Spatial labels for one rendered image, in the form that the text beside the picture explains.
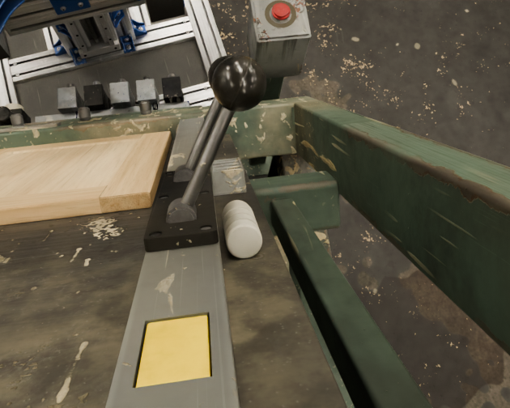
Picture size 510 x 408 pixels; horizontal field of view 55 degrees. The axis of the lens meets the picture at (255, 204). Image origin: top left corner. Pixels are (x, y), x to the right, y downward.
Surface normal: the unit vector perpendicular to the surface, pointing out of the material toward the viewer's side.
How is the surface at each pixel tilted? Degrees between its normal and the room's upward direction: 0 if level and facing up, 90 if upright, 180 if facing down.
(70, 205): 31
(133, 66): 0
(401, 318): 0
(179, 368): 59
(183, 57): 0
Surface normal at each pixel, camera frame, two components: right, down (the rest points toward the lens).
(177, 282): -0.09, -0.95
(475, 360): 0.05, -0.24
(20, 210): 0.11, 0.29
